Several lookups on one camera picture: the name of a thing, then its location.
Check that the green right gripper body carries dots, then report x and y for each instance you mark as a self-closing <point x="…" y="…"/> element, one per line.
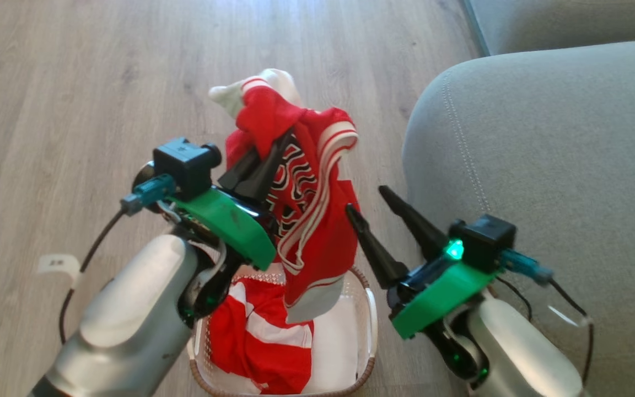
<point x="439" y="298"/>

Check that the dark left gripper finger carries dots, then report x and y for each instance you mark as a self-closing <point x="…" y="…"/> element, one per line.
<point x="265" y="176"/>
<point x="239" y="170"/>

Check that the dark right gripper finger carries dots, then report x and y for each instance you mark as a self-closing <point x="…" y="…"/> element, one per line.
<point x="375" y="251"/>
<point x="414" y="223"/>

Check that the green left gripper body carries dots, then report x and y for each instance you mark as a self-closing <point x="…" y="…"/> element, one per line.
<point x="229" y="226"/>

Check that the red jersey with black lettering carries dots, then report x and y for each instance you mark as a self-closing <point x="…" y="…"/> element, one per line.
<point x="323" y="242"/>

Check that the red white striped shorts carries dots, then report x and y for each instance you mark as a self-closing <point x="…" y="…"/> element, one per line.
<point x="251" y="342"/>

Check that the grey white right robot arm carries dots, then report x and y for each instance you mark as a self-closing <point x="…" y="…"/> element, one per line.
<point x="521" y="358"/>

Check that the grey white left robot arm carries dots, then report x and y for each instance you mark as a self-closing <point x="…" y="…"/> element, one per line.
<point x="130" y="314"/>

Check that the white basket with brown rim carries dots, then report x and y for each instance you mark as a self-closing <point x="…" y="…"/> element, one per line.
<point x="345" y="342"/>

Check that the grey fabric sofa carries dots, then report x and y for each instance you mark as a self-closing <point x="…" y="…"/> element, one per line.
<point x="543" y="138"/>

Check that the grey sofa section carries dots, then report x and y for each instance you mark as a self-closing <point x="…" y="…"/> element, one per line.
<point x="571" y="22"/>

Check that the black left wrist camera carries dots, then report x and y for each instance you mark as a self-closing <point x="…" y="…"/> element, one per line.
<point x="185" y="165"/>

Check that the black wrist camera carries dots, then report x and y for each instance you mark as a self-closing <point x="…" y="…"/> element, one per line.
<point x="485" y="240"/>
<point x="185" y="165"/>

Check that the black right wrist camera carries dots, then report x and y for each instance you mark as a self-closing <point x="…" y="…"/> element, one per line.
<point x="485" y="240"/>

